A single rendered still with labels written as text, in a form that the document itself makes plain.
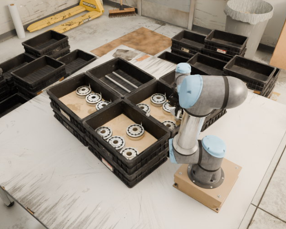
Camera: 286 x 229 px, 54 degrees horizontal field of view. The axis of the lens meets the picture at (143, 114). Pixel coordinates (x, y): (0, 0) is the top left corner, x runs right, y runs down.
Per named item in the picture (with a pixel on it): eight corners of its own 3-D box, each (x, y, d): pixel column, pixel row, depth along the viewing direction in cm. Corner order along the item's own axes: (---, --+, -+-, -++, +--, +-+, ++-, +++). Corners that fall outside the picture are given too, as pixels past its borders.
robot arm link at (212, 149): (224, 171, 132) (231, 152, 123) (195, 170, 131) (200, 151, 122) (219, 151, 141) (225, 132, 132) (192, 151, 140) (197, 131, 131)
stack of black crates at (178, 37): (209, 63, 344) (213, 38, 321) (197, 74, 326) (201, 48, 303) (180, 54, 361) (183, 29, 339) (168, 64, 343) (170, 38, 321)
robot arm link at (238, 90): (263, 77, 91) (219, 76, 140) (230, 76, 91) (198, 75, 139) (259, 112, 93) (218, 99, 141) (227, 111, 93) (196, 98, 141)
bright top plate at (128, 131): (147, 129, 158) (147, 129, 157) (135, 139, 152) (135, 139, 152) (134, 121, 163) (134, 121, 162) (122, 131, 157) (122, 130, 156)
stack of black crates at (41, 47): (58, 63, 344) (50, 29, 314) (76, 71, 331) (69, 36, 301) (32, 78, 320) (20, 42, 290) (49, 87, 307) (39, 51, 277)
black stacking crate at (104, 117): (170, 147, 154) (171, 133, 146) (130, 178, 139) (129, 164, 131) (123, 113, 175) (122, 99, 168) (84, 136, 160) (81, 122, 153)
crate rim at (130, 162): (171, 135, 148) (171, 132, 146) (129, 166, 132) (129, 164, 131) (122, 101, 169) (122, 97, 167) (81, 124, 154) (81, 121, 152)
